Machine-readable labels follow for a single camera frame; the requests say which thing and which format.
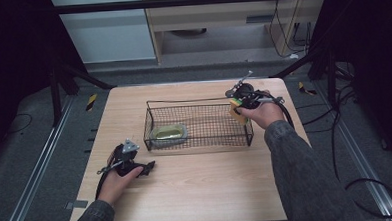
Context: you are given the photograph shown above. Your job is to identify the black horizontal frame bar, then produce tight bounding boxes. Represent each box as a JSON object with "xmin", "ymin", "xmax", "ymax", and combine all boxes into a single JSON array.
[{"xmin": 50, "ymin": 0, "xmax": 329, "ymax": 16}]

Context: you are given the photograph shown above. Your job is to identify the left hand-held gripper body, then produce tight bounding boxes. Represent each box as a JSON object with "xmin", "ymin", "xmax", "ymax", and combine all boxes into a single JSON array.
[{"xmin": 112, "ymin": 137, "xmax": 145, "ymax": 179}]

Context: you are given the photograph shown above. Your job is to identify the black cables under desk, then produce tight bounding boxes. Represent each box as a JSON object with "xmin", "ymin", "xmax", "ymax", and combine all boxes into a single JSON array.
[{"xmin": 266, "ymin": 0, "xmax": 314, "ymax": 59}]

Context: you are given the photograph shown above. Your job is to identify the thin black floor cable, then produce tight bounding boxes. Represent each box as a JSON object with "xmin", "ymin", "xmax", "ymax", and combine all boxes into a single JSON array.
[{"xmin": 4, "ymin": 112, "xmax": 35, "ymax": 135}]

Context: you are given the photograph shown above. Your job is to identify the white cabinet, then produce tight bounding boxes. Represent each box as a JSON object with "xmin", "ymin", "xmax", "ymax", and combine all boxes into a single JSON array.
[{"xmin": 49, "ymin": 0, "xmax": 158, "ymax": 67}]

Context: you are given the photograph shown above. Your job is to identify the yellow and black tape strip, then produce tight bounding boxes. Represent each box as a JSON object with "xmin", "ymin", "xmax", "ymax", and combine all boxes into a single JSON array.
[
  {"xmin": 297, "ymin": 80, "xmax": 317, "ymax": 97},
  {"xmin": 84, "ymin": 93, "xmax": 99, "ymax": 112}
]

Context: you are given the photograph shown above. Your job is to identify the dark curtain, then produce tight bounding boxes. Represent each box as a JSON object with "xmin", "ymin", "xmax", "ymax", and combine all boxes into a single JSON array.
[
  {"xmin": 0, "ymin": 0, "xmax": 91, "ymax": 163},
  {"xmin": 306, "ymin": 0, "xmax": 392, "ymax": 171}
]

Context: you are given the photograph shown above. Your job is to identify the light wooden desk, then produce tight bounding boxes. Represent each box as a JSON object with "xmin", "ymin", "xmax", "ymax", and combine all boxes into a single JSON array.
[{"xmin": 140, "ymin": 0, "xmax": 333, "ymax": 66}]

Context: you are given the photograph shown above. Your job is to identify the person's right hand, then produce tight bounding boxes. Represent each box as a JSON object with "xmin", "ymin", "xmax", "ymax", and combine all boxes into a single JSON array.
[{"xmin": 237, "ymin": 89, "xmax": 286, "ymax": 132}]

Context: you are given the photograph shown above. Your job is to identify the right hand-held gripper cable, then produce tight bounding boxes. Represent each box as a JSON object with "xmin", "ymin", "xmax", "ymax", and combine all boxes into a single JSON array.
[{"xmin": 255, "ymin": 88, "xmax": 296, "ymax": 133}]

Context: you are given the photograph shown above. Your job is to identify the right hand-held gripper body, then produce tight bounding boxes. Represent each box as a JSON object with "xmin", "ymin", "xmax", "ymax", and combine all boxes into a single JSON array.
[{"xmin": 223, "ymin": 69, "xmax": 274, "ymax": 111}]

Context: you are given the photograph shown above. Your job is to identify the grey tape patch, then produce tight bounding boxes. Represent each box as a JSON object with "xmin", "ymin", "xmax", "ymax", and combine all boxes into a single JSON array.
[{"xmin": 64, "ymin": 198, "xmax": 89, "ymax": 211}]

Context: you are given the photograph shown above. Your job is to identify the yellow and green sponge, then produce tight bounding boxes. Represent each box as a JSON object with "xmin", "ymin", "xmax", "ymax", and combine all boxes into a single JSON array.
[{"xmin": 228, "ymin": 96, "xmax": 251, "ymax": 126}]

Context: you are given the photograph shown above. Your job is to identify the hand-held gripper cable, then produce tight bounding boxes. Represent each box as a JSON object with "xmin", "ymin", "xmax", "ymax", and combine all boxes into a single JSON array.
[
  {"xmin": 91, "ymin": 144, "xmax": 128, "ymax": 200},
  {"xmin": 255, "ymin": 88, "xmax": 296, "ymax": 133}
]

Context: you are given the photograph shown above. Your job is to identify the black wire mesh basket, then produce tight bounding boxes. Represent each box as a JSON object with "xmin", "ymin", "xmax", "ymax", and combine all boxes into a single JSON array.
[{"xmin": 140, "ymin": 94, "xmax": 256, "ymax": 153}]

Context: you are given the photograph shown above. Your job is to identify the black metal stand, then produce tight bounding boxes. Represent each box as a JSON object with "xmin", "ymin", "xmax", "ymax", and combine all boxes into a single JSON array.
[
  {"xmin": 46, "ymin": 56, "xmax": 120, "ymax": 129},
  {"xmin": 267, "ymin": 43, "xmax": 339, "ymax": 109}
]

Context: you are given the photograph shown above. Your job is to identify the person's left hand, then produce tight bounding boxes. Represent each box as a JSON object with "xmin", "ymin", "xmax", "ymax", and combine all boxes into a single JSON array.
[{"xmin": 95, "ymin": 152, "xmax": 146, "ymax": 207}]

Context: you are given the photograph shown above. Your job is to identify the aluminium floor rail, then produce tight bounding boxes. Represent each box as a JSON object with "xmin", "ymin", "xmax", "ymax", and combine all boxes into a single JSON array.
[
  {"xmin": 312, "ymin": 77, "xmax": 392, "ymax": 221},
  {"xmin": 0, "ymin": 95, "xmax": 82, "ymax": 221}
]

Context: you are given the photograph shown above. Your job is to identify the left hand-held gripper cable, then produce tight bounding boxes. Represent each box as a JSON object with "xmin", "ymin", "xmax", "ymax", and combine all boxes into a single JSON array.
[{"xmin": 91, "ymin": 144, "xmax": 128, "ymax": 200}]

